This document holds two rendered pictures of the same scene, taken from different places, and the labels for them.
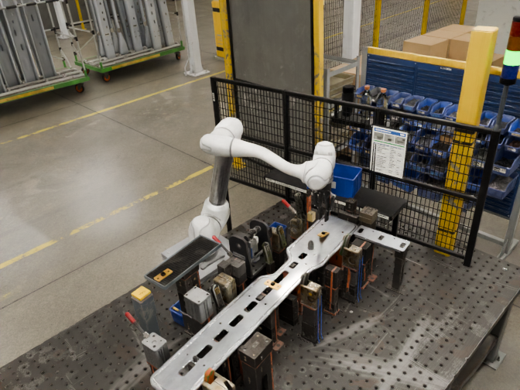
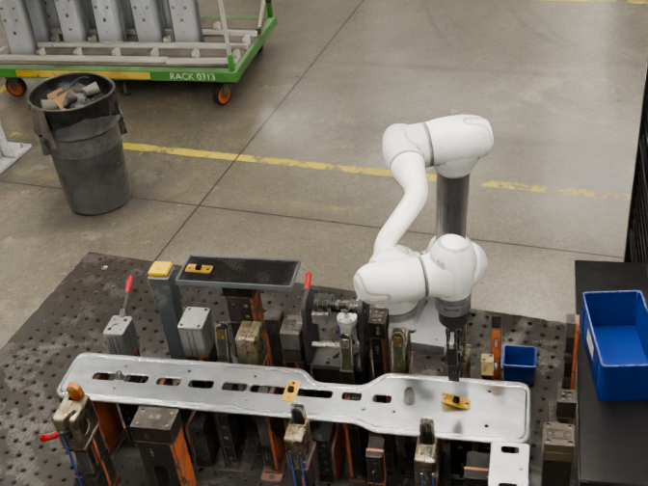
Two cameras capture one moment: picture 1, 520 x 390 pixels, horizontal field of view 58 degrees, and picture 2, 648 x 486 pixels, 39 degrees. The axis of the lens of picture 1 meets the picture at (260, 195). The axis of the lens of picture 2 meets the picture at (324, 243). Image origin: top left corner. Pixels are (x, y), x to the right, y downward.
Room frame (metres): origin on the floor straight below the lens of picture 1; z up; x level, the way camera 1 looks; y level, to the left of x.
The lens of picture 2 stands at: (1.05, -1.83, 2.86)
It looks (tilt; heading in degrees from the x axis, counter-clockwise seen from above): 35 degrees down; 66
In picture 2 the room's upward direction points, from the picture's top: 7 degrees counter-clockwise
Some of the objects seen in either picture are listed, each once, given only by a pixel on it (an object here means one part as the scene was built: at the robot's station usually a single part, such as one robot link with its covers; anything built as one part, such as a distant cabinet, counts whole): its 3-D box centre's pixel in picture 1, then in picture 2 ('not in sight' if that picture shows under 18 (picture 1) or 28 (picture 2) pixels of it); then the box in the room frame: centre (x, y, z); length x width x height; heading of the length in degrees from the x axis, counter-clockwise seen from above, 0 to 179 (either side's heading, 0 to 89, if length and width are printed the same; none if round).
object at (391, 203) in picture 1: (331, 189); (616, 361); (2.51, -0.45, 1.01); 0.90 x 0.22 x 0.03; 51
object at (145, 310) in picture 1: (150, 331); (174, 324); (1.52, 0.54, 0.92); 0.08 x 0.08 x 0.44; 51
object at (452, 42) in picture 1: (451, 76); not in sight; (5.97, -2.61, 0.52); 1.20 x 0.80 x 1.05; 130
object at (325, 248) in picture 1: (271, 289); (283, 392); (1.66, -0.03, 1.00); 1.38 x 0.22 x 0.02; 141
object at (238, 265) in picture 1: (238, 290); (300, 370); (1.78, 0.14, 0.89); 0.13 x 0.11 x 0.38; 51
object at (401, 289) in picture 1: (398, 268); not in sight; (1.92, -0.72, 0.84); 0.11 x 0.06 x 0.29; 51
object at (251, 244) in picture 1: (252, 267); (340, 358); (1.89, 0.06, 0.94); 0.18 x 0.13 x 0.49; 141
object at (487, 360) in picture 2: (311, 238); (486, 403); (2.18, -0.28, 0.88); 0.04 x 0.04 x 0.36; 51
